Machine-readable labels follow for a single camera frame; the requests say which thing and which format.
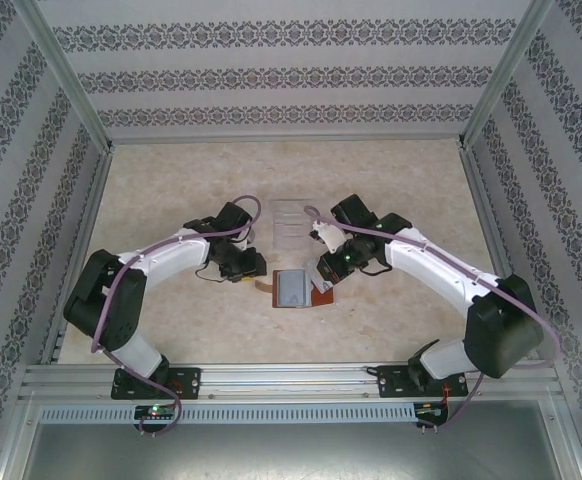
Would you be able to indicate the brown leather card holder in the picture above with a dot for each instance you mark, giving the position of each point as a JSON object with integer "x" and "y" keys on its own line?
{"x": 291, "y": 290}

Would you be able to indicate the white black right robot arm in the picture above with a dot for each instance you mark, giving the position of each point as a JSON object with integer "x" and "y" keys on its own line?
{"x": 431, "y": 270}

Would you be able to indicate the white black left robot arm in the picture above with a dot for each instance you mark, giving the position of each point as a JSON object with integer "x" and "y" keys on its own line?
{"x": 171, "y": 257}

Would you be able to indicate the clear plastic card sleeve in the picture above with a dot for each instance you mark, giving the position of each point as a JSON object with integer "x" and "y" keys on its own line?
{"x": 291, "y": 225}

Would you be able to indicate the left controller board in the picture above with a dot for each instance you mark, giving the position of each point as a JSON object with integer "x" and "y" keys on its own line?
{"x": 156, "y": 411}

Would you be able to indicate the controller board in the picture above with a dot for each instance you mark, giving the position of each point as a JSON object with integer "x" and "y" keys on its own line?
{"x": 156, "y": 411}
{"x": 431, "y": 410}

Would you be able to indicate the right controller board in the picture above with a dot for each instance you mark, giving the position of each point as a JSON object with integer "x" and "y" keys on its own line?
{"x": 431, "y": 410}

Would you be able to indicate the grey sheet metal panel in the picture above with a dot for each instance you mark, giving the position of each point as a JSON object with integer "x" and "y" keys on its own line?
{"x": 291, "y": 455}

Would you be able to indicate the aluminium mounting rail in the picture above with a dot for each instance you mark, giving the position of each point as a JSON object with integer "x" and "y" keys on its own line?
{"x": 291, "y": 382}

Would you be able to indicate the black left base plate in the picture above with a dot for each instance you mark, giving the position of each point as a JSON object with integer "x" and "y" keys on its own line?
{"x": 191, "y": 382}

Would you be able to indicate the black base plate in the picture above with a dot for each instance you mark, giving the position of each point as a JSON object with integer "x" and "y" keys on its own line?
{"x": 396, "y": 382}
{"x": 191, "y": 382}

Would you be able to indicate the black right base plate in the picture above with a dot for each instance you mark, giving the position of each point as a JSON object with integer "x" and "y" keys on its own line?
{"x": 396, "y": 382}

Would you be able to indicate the aluminium table side rail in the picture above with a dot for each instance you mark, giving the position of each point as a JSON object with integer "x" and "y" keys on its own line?
{"x": 491, "y": 225}
{"x": 83, "y": 250}

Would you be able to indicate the aluminium upright frame post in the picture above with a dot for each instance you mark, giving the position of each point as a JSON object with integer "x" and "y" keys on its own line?
{"x": 67, "y": 75}
{"x": 503, "y": 75}

